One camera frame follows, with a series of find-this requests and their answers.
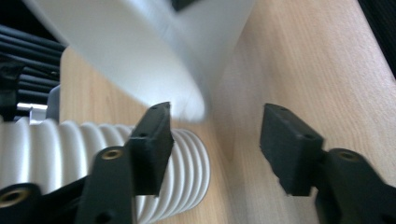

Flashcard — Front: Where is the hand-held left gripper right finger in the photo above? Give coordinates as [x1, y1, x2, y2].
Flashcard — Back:
[259, 103, 396, 224]

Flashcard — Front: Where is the white metal desk frame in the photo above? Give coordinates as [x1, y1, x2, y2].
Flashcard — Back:
[16, 85, 62, 125]

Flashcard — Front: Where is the black cable bundle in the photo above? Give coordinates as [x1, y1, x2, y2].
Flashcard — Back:
[0, 0, 67, 120]

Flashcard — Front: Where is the stack of white paper cups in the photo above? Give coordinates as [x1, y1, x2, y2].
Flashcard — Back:
[0, 116, 212, 224]

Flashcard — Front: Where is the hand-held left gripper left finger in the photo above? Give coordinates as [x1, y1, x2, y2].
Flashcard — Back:
[74, 101, 176, 224]

